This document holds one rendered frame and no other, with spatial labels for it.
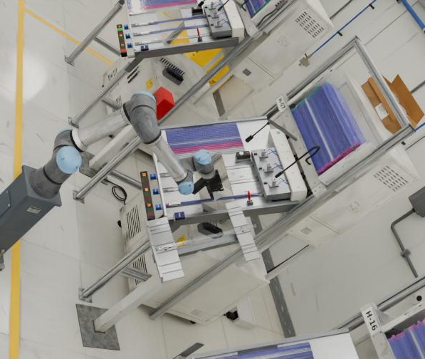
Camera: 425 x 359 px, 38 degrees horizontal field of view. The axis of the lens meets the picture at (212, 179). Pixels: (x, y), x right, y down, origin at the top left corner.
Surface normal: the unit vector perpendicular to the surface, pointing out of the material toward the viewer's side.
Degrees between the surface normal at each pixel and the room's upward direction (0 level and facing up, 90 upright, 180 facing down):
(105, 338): 0
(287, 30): 90
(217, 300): 90
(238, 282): 90
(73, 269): 0
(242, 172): 44
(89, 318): 0
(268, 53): 90
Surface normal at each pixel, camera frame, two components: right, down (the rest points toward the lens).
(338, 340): 0.02, -0.68
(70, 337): 0.70, -0.57
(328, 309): -0.69, -0.38
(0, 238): 0.30, 0.78
